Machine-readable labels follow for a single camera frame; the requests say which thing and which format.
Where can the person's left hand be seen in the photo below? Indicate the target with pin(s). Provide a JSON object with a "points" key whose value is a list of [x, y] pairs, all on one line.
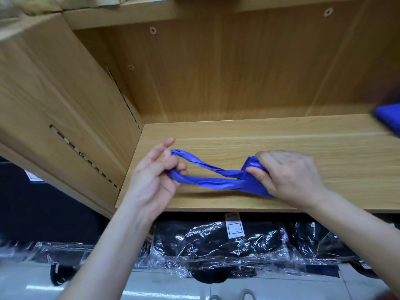
{"points": [[150, 184]]}

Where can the person's right hand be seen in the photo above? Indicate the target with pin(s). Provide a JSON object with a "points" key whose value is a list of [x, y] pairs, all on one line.
{"points": [[294, 178]]}

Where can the blue non-woven bag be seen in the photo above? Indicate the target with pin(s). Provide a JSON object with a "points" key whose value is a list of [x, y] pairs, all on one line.
{"points": [[212, 181], [389, 118]]}

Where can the wooden shelf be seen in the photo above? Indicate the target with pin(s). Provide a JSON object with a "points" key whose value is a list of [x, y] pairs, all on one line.
{"points": [[262, 78]]}

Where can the person's left forearm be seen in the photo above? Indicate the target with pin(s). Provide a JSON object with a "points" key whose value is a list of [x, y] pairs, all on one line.
{"points": [[103, 259]]}

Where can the person's right forearm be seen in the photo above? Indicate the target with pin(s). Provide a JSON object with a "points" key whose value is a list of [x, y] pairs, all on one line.
{"points": [[362, 234]]}

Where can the person's right shoe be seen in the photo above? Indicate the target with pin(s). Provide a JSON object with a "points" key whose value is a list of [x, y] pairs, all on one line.
{"points": [[249, 295]]}

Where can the beige woven basket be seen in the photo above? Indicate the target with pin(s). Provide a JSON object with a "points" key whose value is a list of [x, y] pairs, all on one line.
{"points": [[44, 4]]}

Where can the black plastic-wrapped bag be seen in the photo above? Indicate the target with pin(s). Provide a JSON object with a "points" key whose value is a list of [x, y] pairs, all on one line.
{"points": [[56, 253], [325, 243]]}

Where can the white paper tag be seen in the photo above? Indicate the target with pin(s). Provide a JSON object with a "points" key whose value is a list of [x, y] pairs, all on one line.
{"points": [[234, 225]]}

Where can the black wrapped bag with tag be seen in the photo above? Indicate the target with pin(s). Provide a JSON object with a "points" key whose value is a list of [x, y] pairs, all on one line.
{"points": [[206, 246]]}

